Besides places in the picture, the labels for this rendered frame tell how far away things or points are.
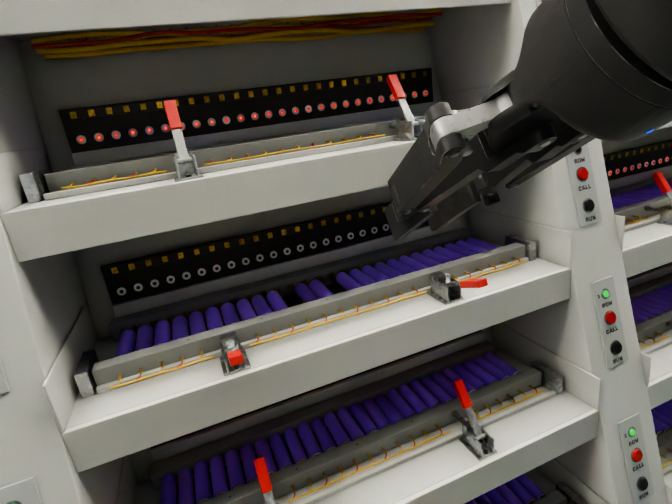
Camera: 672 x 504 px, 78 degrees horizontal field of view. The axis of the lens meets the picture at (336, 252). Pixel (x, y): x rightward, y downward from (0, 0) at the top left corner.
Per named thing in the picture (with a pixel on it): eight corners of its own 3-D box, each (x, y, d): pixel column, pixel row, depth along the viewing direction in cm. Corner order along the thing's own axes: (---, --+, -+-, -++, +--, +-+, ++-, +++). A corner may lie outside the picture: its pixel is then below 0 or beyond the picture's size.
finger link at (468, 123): (583, 103, 19) (504, 105, 17) (499, 159, 24) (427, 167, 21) (561, 57, 19) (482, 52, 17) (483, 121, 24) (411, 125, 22)
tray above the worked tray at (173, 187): (541, 154, 56) (543, 40, 52) (18, 262, 37) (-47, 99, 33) (449, 150, 74) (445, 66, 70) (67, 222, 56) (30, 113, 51)
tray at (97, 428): (570, 298, 57) (572, 231, 54) (77, 473, 39) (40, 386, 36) (473, 260, 75) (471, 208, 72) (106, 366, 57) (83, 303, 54)
